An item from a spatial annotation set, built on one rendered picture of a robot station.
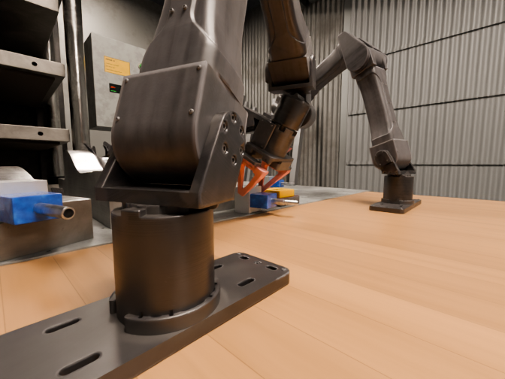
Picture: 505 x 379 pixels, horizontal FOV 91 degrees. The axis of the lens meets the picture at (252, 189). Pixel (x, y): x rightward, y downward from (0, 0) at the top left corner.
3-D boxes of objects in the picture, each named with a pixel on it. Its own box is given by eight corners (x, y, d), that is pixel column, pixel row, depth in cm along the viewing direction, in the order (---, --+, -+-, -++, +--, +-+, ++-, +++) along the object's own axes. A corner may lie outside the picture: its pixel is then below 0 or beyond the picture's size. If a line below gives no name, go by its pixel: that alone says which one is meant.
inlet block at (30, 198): (98, 234, 26) (94, 182, 25) (38, 249, 21) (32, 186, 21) (37, 221, 32) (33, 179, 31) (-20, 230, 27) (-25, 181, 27)
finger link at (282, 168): (236, 184, 53) (255, 145, 50) (254, 182, 59) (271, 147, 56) (260, 202, 50) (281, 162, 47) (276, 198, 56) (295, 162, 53)
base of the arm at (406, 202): (369, 174, 55) (406, 175, 50) (394, 172, 69) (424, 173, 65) (367, 210, 56) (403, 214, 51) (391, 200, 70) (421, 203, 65)
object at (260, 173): (221, 186, 49) (240, 143, 45) (242, 183, 55) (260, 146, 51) (246, 205, 46) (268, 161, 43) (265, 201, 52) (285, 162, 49)
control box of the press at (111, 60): (170, 323, 140) (161, 51, 125) (112, 351, 119) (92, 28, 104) (154, 307, 156) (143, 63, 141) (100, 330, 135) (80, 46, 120)
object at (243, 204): (302, 214, 49) (303, 187, 49) (292, 219, 45) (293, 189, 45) (247, 208, 56) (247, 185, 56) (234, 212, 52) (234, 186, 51)
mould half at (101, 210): (236, 208, 57) (236, 148, 55) (110, 229, 38) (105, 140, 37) (147, 191, 92) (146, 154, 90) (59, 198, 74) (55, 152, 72)
